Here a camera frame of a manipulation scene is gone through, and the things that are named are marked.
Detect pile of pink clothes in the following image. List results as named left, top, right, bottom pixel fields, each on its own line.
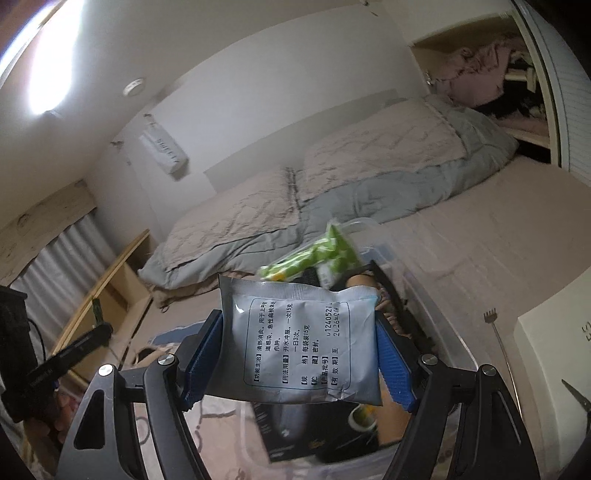
left=427, top=39, right=548, bottom=125

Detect scissors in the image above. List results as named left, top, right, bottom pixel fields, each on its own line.
left=561, top=378, right=591, bottom=414

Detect white slatted door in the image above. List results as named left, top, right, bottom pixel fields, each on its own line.
left=522, top=0, right=591, bottom=185

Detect cream cardboard box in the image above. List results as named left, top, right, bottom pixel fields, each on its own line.
left=516, top=286, right=591, bottom=416

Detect round wooden disc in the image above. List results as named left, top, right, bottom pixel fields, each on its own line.
left=345, top=274, right=380, bottom=301

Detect white air conditioner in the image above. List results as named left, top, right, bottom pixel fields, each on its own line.
left=139, top=115, right=190, bottom=175

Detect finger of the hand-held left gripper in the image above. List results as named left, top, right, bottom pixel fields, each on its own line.
left=55, top=323, right=114, bottom=367

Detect metal back scratcher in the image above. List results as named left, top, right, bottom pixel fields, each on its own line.
left=482, top=310, right=515, bottom=384

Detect printed cartoon blanket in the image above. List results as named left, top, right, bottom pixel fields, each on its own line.
left=46, top=323, right=259, bottom=480

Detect beige fuzzy blanket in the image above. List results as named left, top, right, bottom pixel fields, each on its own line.
left=150, top=277, right=222, bottom=310

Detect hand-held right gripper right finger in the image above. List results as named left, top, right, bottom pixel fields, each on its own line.
left=375, top=318, right=541, bottom=480

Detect grey duvet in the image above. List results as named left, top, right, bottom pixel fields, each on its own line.
left=139, top=95, right=520, bottom=289

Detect wooden bedside shelf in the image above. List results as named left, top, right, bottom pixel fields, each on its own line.
left=60, top=229, right=153, bottom=370

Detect green snack packet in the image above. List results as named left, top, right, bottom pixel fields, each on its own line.
left=259, top=222, right=363, bottom=287

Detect black product box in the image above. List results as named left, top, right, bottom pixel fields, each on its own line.
left=252, top=401, right=384, bottom=462

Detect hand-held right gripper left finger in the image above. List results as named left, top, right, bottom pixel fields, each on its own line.
left=55, top=309, right=225, bottom=480

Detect clear plastic storage box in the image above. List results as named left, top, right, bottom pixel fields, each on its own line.
left=235, top=217, right=481, bottom=480

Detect grey curtain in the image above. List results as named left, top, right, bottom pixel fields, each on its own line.
left=9, top=215, right=116, bottom=305

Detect bright ceiling light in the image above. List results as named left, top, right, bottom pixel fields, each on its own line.
left=25, top=0, right=86, bottom=114

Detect beige doodled curtain valance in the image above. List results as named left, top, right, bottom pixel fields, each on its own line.
left=0, top=179, right=98, bottom=287

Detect silver foil packet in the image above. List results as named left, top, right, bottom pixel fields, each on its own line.
left=203, top=273, right=383, bottom=407

